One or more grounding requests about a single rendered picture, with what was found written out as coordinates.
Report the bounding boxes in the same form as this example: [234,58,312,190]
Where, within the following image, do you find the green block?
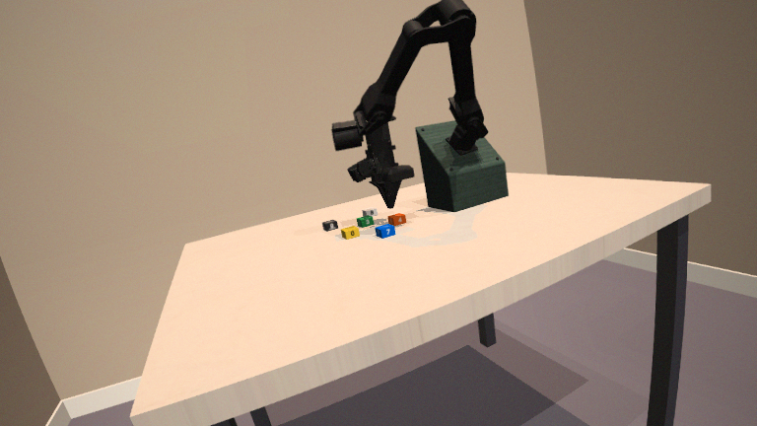
[357,215,374,228]

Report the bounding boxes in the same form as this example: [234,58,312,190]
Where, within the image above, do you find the orange block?
[387,213,406,226]

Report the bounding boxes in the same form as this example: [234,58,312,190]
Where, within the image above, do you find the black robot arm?
[332,0,489,182]

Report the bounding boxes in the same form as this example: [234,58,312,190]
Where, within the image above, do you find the blue block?
[375,224,395,239]

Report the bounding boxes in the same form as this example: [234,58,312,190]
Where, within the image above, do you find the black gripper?
[364,142,415,209]

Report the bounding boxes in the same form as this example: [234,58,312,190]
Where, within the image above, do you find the yellow block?
[341,226,360,240]

